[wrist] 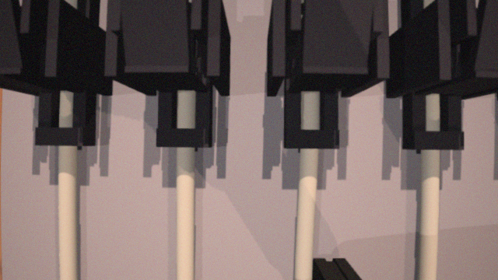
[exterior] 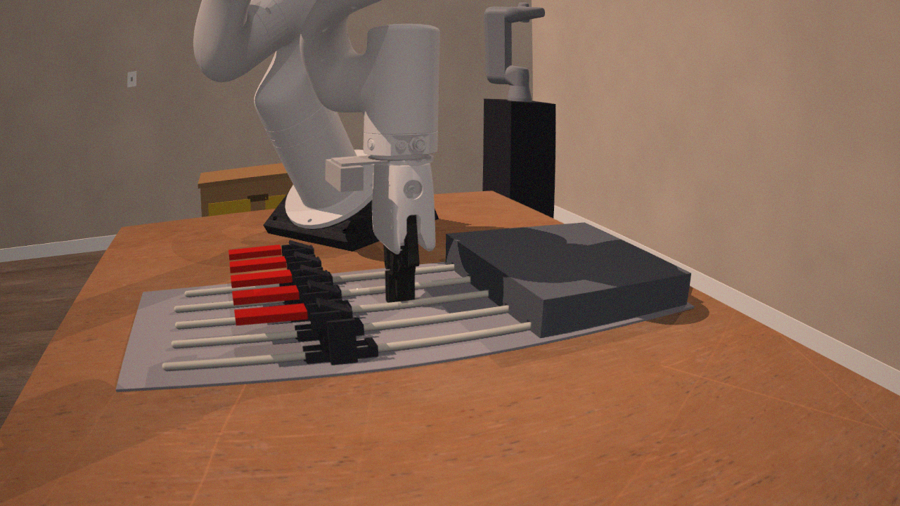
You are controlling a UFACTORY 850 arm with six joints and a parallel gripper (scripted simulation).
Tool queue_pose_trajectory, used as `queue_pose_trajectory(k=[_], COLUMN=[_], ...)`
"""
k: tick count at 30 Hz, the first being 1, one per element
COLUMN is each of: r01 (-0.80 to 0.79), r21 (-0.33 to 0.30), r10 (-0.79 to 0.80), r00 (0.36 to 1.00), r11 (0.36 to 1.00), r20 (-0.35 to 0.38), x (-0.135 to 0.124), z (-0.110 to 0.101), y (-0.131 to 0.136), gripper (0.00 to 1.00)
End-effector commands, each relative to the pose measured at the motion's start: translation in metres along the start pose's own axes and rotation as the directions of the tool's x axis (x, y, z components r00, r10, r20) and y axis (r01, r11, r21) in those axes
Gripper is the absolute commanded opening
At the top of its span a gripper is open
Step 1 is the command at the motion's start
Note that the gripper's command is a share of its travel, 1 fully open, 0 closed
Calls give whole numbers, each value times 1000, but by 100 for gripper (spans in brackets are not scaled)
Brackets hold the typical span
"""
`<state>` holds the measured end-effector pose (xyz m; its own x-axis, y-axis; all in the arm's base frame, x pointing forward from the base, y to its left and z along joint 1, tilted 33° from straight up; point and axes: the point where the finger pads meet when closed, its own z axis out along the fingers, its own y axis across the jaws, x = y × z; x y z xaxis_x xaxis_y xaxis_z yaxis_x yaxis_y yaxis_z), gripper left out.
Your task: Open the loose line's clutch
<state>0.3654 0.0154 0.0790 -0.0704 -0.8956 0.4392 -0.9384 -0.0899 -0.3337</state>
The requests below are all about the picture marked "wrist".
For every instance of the thin grey cable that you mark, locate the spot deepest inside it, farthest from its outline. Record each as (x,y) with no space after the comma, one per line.
(67,196)

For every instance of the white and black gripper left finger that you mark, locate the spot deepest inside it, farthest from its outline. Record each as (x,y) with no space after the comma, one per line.
(323,270)

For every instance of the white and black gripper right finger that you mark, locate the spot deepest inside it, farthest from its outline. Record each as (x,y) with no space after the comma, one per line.
(344,269)

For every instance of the white vertical rod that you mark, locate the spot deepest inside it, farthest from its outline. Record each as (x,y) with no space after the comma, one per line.
(429,197)
(186,190)
(307,191)

